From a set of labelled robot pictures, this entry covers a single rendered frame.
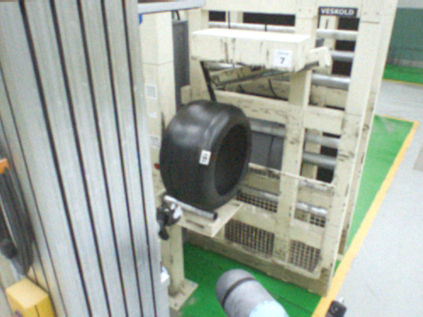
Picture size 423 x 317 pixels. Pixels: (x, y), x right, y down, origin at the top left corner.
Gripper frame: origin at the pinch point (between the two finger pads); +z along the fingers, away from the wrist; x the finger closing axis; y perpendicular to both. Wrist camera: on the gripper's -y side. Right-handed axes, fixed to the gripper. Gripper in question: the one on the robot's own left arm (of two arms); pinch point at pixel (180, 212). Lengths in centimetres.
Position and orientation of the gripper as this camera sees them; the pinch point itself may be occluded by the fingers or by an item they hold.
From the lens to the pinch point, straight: 180.9
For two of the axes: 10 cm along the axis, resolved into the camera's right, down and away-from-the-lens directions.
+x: -8.5, -2.3, 4.7
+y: 0.6, -9.3, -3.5
